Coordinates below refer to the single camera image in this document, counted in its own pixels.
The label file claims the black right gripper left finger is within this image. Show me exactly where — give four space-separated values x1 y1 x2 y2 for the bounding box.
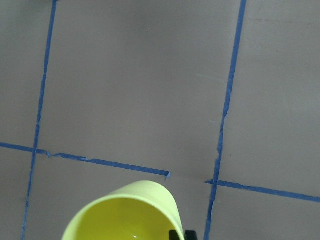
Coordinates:
169 230 180 240

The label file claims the yellow paper cup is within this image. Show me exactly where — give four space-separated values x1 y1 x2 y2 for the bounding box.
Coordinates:
62 180 185 240

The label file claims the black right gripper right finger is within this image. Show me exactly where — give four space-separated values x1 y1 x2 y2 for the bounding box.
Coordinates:
184 230 198 240

